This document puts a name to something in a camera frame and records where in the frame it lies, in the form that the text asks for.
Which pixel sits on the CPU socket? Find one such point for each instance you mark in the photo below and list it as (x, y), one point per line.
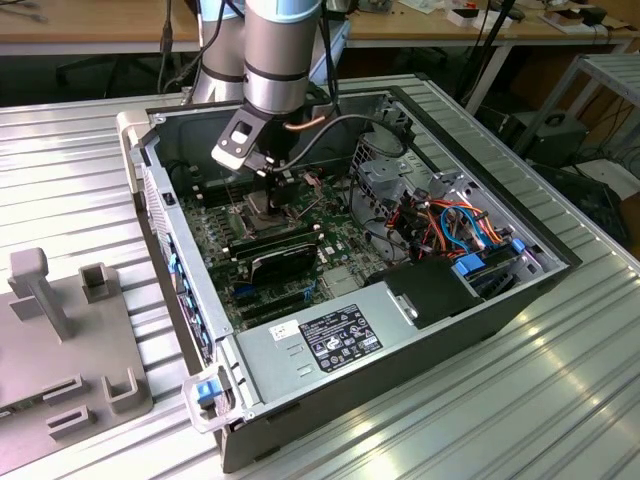
(240, 217)

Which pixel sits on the silver chipset heatsink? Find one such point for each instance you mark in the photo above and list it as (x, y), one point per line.
(342, 282)

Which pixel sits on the green motherboard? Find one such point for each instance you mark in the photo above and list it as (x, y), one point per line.
(345, 235)

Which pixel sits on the grey parts rack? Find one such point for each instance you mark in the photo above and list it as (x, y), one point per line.
(30, 340)

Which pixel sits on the white box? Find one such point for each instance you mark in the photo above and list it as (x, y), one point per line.
(465, 17)

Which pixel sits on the black expansion slot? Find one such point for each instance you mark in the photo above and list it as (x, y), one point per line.
(270, 303)
(275, 315)

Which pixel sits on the silver CPU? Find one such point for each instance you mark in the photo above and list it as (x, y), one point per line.
(260, 226)

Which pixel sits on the grey power supply unit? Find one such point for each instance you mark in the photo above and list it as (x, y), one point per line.
(280, 370)

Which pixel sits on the blue expansion slot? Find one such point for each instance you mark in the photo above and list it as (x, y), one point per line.
(242, 290)

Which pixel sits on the grey metal shelf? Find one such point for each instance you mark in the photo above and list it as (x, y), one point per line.
(615, 70)

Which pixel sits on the green RAM stick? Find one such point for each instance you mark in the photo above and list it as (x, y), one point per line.
(20, 406)

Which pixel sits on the open PC case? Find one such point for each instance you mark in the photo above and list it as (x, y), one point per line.
(375, 395)

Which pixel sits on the wrist camera with black bracket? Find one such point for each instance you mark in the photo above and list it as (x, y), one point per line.
(227, 155)

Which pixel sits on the black RAM slot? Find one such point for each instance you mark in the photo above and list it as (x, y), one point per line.
(274, 237)
(220, 194)
(220, 182)
(274, 250)
(220, 200)
(274, 246)
(220, 188)
(274, 241)

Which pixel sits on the black plastic shroud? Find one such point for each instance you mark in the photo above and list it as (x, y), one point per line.
(430, 295)

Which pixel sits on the wooden desk with white legs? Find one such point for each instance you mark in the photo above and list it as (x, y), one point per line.
(430, 31)

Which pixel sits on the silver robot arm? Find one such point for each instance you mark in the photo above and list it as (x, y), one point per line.
(275, 60)

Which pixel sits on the small blue clip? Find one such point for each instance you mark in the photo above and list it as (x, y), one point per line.
(517, 245)

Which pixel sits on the black graphics card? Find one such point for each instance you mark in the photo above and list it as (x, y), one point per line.
(285, 265)

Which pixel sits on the blue disk carrier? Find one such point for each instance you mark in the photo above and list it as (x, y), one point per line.
(475, 262)

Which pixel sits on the black case side panel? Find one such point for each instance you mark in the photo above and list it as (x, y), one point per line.
(585, 200)

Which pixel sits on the grey metal disk bay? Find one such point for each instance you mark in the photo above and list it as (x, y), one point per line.
(465, 187)

